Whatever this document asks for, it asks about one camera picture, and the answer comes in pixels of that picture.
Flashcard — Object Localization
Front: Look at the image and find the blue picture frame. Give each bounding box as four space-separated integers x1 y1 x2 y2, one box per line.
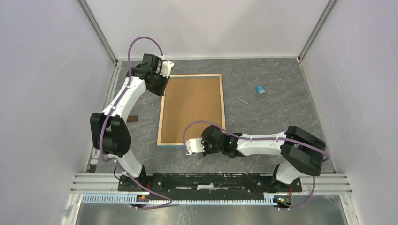
157 74 226 146

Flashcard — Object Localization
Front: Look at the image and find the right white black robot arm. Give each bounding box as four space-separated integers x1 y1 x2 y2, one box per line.
198 125 330 191

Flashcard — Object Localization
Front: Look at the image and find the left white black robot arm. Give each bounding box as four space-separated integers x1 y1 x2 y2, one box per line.
90 54 174 191

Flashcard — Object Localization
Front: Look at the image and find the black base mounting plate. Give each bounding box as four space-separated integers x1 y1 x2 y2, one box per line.
117 173 303 201

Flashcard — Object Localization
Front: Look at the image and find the small brown block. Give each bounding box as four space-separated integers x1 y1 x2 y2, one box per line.
126 115 138 122

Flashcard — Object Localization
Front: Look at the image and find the small blue eraser block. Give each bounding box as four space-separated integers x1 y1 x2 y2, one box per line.
257 86 266 96

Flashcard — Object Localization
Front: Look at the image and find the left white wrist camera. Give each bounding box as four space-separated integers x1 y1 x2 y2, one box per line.
160 55 175 78

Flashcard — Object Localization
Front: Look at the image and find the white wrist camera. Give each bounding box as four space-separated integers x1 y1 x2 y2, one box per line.
185 138 205 155
160 55 175 78

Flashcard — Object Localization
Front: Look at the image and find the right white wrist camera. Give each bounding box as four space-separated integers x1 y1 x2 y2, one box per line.
185 138 205 155

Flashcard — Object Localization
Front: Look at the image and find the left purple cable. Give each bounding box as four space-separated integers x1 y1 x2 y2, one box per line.
99 37 173 210

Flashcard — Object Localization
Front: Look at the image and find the purple cable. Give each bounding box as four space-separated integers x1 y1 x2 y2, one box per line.
182 120 331 212
99 37 173 210

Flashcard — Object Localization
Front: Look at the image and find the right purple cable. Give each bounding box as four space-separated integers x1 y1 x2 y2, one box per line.
182 120 331 212

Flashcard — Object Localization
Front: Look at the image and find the light blue cable comb strip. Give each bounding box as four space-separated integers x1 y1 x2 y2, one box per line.
82 194 277 206

